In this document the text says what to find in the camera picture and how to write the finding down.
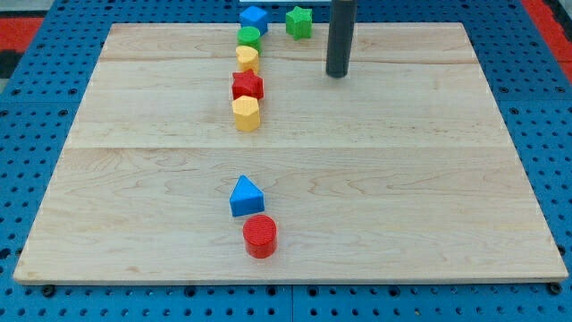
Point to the red star block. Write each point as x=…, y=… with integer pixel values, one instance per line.
x=247, y=84

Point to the green star block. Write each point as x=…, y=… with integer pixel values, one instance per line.
x=299, y=22

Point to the blue cube block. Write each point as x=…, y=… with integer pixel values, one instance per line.
x=256, y=17

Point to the blue triangle block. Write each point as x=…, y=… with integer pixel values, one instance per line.
x=246, y=198

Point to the yellow hexagon block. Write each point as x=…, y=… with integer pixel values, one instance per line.
x=246, y=113

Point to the red cylinder block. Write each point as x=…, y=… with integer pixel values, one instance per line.
x=260, y=236

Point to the yellow heart block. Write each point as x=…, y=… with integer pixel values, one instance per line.
x=247, y=59

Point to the light wooden board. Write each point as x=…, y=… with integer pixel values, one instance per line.
x=403, y=172

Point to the green cylinder block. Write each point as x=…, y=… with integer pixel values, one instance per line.
x=249, y=37

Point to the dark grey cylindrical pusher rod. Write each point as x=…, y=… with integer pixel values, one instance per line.
x=343, y=15

